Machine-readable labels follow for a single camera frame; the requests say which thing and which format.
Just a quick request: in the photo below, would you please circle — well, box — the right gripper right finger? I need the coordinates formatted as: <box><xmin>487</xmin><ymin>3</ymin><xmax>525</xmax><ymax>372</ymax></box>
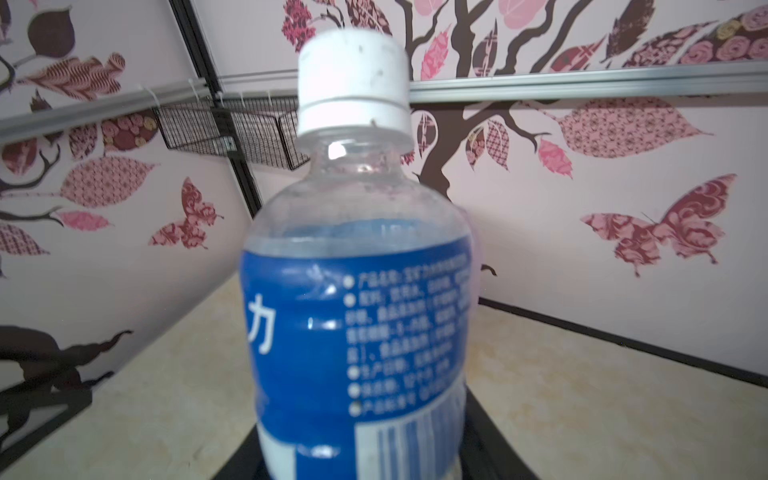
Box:
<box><xmin>460</xmin><ymin>390</ymin><xmax>539</xmax><ymax>480</ymax></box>

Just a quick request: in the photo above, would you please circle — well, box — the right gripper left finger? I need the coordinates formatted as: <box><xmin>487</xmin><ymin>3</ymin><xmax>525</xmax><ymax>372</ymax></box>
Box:
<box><xmin>212</xmin><ymin>425</ymin><xmax>267</xmax><ymax>480</ymax></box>

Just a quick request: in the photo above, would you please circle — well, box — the blue label bottle front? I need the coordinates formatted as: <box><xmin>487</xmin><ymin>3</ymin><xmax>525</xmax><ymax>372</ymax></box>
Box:
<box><xmin>239</xmin><ymin>28</ymin><xmax>475</xmax><ymax>479</ymax></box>

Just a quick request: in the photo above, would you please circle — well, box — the black wire basket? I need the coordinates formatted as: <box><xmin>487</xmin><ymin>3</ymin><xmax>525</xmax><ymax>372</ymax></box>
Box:
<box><xmin>154</xmin><ymin>97</ymin><xmax>309</xmax><ymax>171</ymax></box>

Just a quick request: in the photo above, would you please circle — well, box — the diagonal aluminium rail left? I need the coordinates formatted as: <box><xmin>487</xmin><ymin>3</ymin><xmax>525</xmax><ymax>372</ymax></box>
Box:
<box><xmin>1</xmin><ymin>78</ymin><xmax>211</xmax><ymax>145</ymax></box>

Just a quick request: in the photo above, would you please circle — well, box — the horizontal aluminium rail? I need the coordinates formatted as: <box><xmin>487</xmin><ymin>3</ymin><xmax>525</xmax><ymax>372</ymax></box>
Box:
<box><xmin>215</xmin><ymin>59</ymin><xmax>768</xmax><ymax>104</ymax></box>

